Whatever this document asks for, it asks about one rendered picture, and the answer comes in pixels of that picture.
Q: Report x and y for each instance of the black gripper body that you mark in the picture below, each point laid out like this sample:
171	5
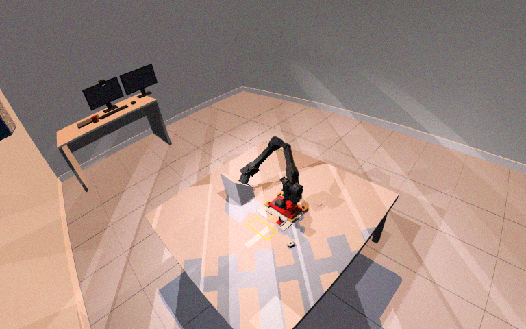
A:
282	203

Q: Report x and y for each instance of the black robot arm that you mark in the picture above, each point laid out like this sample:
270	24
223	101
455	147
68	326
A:
291	183

